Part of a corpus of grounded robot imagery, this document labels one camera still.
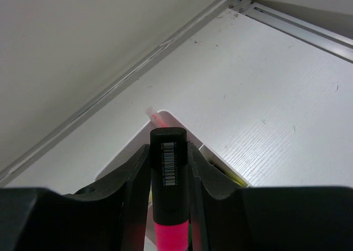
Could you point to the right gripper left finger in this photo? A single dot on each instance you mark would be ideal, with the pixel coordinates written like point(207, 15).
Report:
point(108, 214)

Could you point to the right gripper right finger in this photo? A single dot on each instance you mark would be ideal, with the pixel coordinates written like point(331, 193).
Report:
point(262, 215)

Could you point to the pink cap black highlighter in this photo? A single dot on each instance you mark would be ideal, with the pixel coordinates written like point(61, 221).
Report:
point(169, 178)

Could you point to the pink clear pen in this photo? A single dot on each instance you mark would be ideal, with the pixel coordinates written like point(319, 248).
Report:
point(155, 118)

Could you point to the aluminium rail right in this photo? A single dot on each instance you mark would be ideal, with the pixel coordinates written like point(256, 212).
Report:
point(316, 36)

